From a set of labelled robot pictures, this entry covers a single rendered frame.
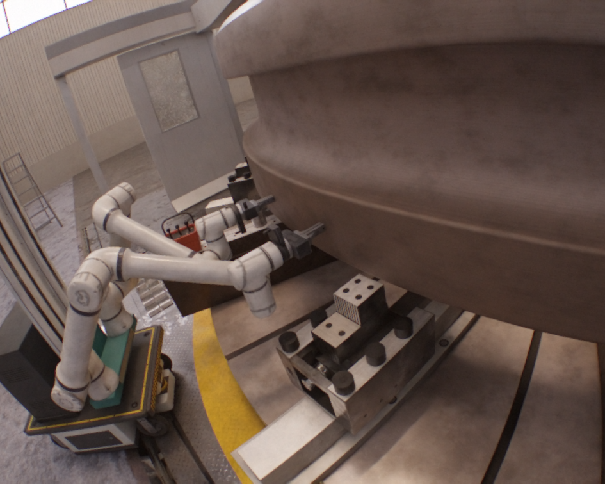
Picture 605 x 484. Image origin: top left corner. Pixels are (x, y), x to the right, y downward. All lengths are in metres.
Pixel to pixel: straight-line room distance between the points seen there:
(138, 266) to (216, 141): 3.99
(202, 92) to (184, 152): 0.86
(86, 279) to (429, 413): 1.28
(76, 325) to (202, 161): 4.03
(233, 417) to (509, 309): 1.51
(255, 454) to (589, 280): 1.11
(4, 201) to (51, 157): 13.19
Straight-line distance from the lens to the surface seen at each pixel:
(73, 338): 1.35
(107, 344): 2.14
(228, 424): 1.98
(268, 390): 1.62
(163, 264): 1.24
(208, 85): 5.09
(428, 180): 0.96
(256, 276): 1.07
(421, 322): 1.22
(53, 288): 2.02
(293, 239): 1.12
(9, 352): 1.92
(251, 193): 2.97
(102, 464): 2.30
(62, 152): 15.05
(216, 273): 1.23
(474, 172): 0.91
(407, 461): 1.34
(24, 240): 1.94
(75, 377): 1.52
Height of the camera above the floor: 1.55
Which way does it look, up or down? 30 degrees down
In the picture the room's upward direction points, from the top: 16 degrees counter-clockwise
